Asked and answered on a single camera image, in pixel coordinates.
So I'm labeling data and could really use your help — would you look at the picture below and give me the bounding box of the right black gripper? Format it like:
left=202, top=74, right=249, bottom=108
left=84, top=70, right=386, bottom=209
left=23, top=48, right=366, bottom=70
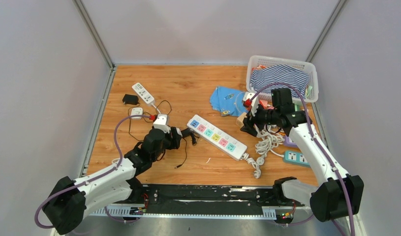
left=241, top=102, right=280, bottom=137

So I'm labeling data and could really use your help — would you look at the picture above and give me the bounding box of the wooden block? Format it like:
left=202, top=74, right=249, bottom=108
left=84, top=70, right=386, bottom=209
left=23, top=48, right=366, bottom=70
left=236, top=112, right=247, bottom=128

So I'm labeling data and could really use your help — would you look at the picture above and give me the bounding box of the small black charger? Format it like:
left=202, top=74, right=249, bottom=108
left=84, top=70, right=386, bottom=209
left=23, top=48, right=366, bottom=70
left=181, top=128, right=197, bottom=146

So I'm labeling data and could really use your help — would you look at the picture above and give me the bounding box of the red cube socket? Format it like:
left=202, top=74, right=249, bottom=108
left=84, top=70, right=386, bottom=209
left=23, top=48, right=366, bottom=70
left=259, top=99, right=269, bottom=109

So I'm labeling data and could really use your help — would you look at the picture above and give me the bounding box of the white back power strip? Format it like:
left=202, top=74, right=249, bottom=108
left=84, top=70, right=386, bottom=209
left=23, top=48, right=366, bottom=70
left=187, top=115, right=261, bottom=179

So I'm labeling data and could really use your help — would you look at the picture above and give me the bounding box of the white square plug adapter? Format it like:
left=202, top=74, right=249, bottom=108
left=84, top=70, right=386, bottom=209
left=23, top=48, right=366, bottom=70
left=130, top=107, right=144, bottom=119

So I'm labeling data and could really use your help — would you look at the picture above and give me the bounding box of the black power adapter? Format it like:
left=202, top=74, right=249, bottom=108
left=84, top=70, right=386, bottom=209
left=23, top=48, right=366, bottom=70
left=122, top=94, right=139, bottom=105

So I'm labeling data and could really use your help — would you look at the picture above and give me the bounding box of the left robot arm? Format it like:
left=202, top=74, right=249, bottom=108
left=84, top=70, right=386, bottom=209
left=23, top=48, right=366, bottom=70
left=39, top=127, right=190, bottom=235

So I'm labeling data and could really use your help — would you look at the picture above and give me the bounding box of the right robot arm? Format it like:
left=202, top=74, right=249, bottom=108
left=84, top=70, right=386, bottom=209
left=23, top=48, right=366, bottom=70
left=242, top=88, right=364, bottom=222

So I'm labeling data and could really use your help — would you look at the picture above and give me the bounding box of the purple power strip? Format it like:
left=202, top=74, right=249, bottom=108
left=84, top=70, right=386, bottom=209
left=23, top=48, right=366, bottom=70
left=283, top=136, right=298, bottom=148

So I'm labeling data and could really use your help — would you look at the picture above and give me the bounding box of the blue striped cloth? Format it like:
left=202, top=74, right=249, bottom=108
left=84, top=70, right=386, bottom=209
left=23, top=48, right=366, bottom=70
left=250, top=64, right=310, bottom=98

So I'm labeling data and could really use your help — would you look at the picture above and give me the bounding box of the white plastic basket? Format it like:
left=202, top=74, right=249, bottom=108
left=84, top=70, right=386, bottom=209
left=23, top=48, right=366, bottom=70
left=246, top=55, right=319, bottom=103

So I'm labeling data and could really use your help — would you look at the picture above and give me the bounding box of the teal power strip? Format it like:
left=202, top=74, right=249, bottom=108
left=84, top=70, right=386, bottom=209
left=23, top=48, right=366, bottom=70
left=283, top=150, right=310, bottom=168

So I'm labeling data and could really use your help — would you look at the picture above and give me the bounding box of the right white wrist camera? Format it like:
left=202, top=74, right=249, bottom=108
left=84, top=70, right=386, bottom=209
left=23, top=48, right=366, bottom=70
left=243, top=93, right=259, bottom=117

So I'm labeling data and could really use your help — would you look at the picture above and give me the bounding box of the white coiled cable bundle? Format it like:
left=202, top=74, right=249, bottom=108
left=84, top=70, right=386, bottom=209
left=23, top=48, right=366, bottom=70
left=252, top=123, right=286, bottom=166

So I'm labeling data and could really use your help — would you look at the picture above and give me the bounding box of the thin pink white cable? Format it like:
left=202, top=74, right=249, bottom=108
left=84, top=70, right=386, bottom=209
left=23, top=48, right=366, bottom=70
left=234, top=91, right=250, bottom=115

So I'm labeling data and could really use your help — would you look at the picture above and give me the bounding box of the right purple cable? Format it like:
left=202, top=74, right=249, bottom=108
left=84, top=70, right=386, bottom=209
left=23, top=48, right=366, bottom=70
left=243, top=82, right=356, bottom=236

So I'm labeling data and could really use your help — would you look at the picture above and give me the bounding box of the purple cable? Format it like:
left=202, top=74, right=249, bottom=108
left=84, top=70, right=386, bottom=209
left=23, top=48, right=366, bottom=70
left=34, top=114, right=155, bottom=229
left=243, top=82, right=356, bottom=236

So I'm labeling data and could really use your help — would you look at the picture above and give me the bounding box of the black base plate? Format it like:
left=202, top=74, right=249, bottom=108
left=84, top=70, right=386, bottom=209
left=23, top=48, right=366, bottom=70
left=109, top=184, right=306, bottom=225

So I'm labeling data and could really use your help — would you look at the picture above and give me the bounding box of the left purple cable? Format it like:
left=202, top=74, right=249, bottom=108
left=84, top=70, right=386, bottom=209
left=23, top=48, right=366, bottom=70
left=34, top=114, right=155, bottom=229

